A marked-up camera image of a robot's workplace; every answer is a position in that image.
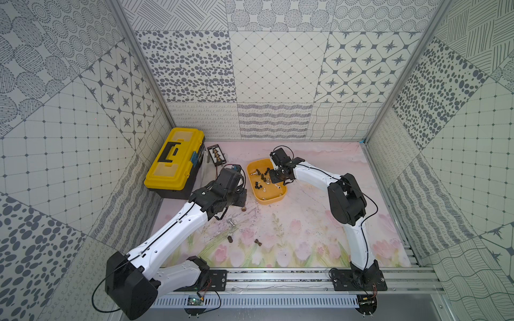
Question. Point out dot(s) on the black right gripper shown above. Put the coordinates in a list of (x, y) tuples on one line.
[(273, 178)]

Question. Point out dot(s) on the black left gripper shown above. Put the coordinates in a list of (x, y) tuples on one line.
[(239, 196)]

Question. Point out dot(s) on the aluminium rail base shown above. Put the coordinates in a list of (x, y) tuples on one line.
[(296, 288)]

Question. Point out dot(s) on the black chess picture card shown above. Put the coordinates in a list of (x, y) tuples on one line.
[(217, 156)]

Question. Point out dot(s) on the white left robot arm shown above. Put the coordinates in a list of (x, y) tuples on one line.
[(135, 280)]

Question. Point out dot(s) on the yellow black toolbox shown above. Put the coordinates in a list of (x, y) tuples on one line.
[(173, 173)]

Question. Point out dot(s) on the yellow plastic storage tray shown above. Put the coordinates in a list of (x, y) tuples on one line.
[(264, 191)]

